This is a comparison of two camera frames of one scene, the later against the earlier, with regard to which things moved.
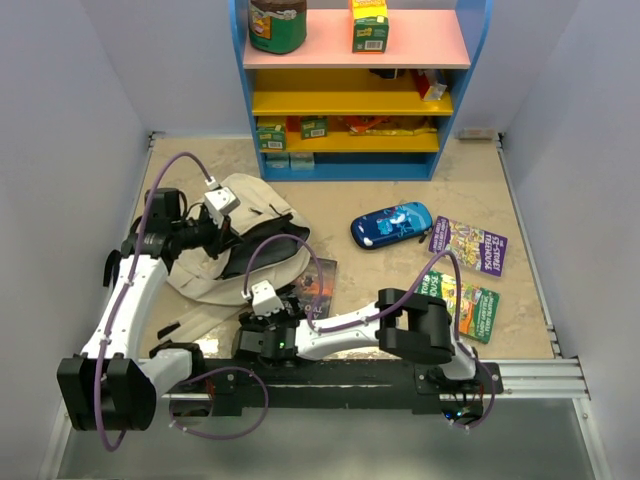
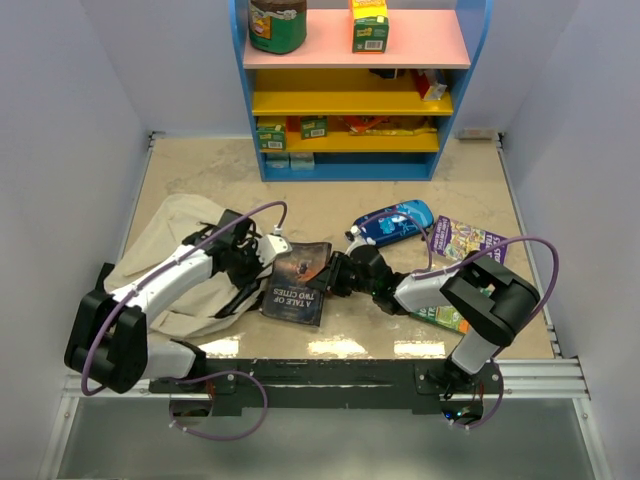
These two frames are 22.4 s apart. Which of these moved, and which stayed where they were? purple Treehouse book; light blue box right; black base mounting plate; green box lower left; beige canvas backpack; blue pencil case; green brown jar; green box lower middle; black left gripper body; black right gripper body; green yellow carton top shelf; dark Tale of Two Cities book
Moved: beige canvas backpack; black right gripper body; black left gripper body; dark Tale of Two Cities book
Stayed: green box lower left; black base mounting plate; green yellow carton top shelf; blue pencil case; purple Treehouse book; green box lower middle; light blue box right; green brown jar
